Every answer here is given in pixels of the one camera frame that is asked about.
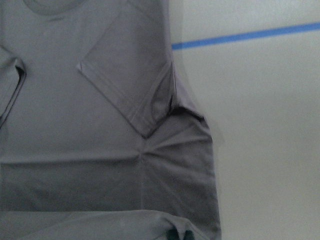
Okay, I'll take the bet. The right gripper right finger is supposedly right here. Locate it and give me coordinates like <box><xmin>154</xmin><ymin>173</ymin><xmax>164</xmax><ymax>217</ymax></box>
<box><xmin>183</xmin><ymin>230</ymin><xmax>195</xmax><ymax>240</ymax></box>

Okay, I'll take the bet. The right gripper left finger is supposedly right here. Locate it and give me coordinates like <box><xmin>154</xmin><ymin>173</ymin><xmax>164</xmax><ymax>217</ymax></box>
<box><xmin>165</xmin><ymin>228</ymin><xmax>180</xmax><ymax>240</ymax></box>

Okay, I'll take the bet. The dark brown t-shirt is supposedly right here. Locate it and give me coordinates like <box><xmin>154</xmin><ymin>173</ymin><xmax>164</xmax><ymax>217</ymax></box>
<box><xmin>0</xmin><ymin>0</ymin><xmax>222</xmax><ymax>240</ymax></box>

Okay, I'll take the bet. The brown paper table cover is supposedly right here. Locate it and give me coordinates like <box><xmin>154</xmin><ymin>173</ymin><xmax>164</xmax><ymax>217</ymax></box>
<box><xmin>169</xmin><ymin>0</ymin><xmax>320</xmax><ymax>240</ymax></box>

